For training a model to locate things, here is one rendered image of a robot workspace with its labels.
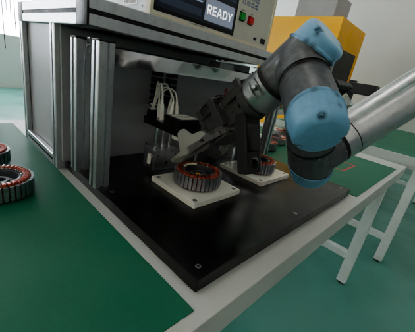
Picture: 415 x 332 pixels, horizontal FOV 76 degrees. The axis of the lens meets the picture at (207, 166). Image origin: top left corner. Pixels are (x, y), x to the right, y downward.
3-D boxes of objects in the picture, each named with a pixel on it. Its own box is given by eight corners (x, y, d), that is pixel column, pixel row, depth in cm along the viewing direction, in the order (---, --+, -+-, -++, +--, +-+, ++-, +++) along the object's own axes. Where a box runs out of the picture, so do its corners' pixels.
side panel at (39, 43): (70, 167, 67) (69, 26, 57) (56, 168, 65) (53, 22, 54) (36, 136, 85) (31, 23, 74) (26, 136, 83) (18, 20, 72)
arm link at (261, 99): (293, 102, 48) (269, 101, 42) (274, 117, 51) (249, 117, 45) (273, 69, 50) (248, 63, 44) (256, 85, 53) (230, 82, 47)
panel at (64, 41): (234, 142, 111) (250, 66, 101) (62, 161, 64) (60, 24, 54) (232, 141, 112) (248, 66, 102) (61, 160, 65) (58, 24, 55)
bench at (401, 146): (421, 204, 309) (452, 141, 284) (385, 268, 179) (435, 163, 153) (328, 169, 378) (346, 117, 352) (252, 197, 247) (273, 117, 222)
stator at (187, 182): (229, 187, 64) (232, 173, 63) (194, 197, 56) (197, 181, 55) (197, 170, 71) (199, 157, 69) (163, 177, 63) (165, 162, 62)
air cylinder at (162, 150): (176, 167, 74) (179, 148, 72) (153, 170, 68) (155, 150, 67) (165, 161, 77) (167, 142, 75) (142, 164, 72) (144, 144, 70)
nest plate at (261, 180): (288, 177, 81) (289, 174, 81) (260, 186, 71) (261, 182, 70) (248, 161, 91) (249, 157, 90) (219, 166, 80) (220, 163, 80)
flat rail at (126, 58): (279, 89, 92) (281, 80, 91) (104, 64, 48) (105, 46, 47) (276, 88, 93) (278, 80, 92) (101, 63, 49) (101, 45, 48)
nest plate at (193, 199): (239, 193, 64) (240, 189, 64) (193, 209, 54) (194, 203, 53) (197, 170, 74) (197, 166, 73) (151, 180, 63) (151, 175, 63)
